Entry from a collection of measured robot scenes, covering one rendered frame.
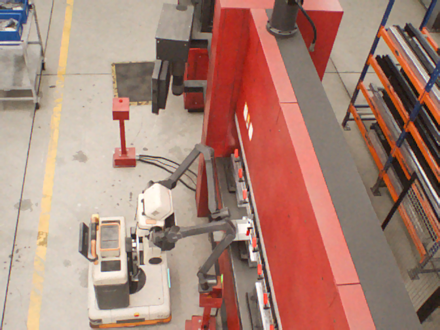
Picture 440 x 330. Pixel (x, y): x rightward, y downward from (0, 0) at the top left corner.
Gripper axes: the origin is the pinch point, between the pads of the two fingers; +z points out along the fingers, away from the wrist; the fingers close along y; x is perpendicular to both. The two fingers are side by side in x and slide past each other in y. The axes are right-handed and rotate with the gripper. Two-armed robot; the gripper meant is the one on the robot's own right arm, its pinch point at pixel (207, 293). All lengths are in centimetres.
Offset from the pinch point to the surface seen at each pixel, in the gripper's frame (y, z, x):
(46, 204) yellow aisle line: -171, 37, 127
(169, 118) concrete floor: -62, 69, 265
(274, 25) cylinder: 66, -143, 100
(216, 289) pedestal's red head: 5.8, 3.8, 3.9
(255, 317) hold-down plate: 33.8, -4.1, -23.1
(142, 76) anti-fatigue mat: -102, 58, 342
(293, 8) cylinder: 78, -154, 99
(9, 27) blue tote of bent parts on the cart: -206, -69, 287
